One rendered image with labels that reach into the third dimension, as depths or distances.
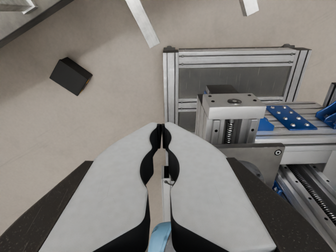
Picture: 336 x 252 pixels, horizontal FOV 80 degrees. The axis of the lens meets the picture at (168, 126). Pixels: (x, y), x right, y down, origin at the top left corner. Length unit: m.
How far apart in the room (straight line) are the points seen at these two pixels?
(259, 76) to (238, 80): 0.12
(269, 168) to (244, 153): 0.08
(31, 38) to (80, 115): 0.59
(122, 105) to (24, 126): 0.81
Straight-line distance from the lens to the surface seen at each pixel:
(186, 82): 1.28
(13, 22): 0.86
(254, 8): 0.60
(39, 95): 1.77
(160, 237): 0.42
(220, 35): 1.47
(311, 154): 0.74
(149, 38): 0.57
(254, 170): 0.52
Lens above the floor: 1.42
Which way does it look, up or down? 61 degrees down
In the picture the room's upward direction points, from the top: 178 degrees clockwise
